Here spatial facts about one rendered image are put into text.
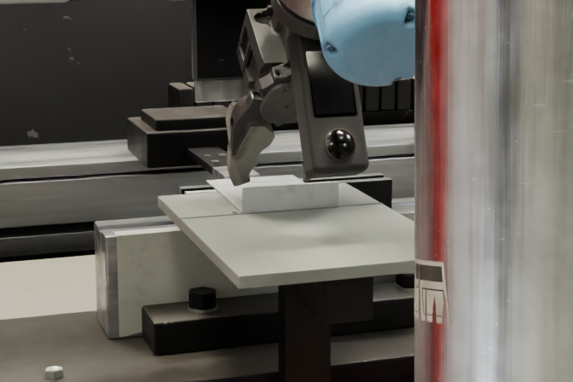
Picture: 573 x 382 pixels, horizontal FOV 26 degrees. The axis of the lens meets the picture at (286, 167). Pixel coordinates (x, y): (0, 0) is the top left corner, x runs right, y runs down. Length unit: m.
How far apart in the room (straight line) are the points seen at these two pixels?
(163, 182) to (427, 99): 0.94
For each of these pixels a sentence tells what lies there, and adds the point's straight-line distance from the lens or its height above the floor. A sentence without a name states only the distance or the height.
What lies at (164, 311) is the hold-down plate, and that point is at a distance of 1.10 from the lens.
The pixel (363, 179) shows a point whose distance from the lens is 1.18.
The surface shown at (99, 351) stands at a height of 0.87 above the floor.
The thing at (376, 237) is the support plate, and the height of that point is 1.00.
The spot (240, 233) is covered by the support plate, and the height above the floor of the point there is 1.00.
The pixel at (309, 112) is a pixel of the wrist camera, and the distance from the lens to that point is 0.93.
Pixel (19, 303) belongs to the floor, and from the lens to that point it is 4.16.
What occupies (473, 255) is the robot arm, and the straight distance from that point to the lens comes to 0.43.
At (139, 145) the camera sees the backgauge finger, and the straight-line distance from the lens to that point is 1.34.
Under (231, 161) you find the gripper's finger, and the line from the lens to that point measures 1.05.
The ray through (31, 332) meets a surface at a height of 0.87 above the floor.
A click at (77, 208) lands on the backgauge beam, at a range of 1.35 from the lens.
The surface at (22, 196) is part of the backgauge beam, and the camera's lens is 1.34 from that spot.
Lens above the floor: 1.25
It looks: 12 degrees down
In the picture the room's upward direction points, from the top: straight up
